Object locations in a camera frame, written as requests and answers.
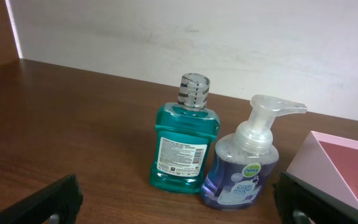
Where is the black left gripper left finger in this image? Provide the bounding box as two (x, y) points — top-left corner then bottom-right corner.
(0, 174), (83, 224)

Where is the pink open cardboard box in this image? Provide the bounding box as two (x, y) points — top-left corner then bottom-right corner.
(287, 131), (358, 209)

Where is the teal mouthwash bottle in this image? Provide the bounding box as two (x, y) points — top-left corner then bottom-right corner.
(149, 73), (220, 194)

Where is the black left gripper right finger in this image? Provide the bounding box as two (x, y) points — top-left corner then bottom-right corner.
(273, 172), (358, 224)

